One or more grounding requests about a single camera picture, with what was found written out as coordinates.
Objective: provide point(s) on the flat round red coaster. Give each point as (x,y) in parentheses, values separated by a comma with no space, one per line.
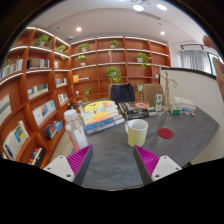
(165,133)

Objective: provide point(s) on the stack of colourful books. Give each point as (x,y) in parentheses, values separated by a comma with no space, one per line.
(100,115)

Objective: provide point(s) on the wooden bookshelf unit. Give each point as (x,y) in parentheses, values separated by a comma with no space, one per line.
(43,86)

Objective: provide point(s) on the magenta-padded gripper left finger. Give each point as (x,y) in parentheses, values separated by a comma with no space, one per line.
(60,166)

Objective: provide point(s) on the grey curtain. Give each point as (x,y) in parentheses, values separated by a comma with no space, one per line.
(195,61)

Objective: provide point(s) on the black ceiling track rail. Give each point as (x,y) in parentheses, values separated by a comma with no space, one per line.
(191,45)

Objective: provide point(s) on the small green white box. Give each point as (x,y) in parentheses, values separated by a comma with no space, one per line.
(175,108)

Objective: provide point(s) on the stack of black books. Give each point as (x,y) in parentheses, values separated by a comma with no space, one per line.
(136,110)

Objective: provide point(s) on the wooden artist mannequin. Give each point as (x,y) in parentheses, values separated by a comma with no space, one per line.
(166,90)

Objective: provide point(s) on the dark framed window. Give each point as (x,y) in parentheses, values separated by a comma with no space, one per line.
(214,63)

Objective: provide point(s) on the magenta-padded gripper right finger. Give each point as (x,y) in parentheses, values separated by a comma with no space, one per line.
(165,166)

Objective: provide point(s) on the dark blue office chair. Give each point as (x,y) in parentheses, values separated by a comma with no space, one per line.
(122,93)

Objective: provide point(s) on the round ceiling lights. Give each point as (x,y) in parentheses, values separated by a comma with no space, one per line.
(138,7)

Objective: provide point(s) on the yellow striped white mug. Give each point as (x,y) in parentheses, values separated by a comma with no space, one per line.
(137,133)

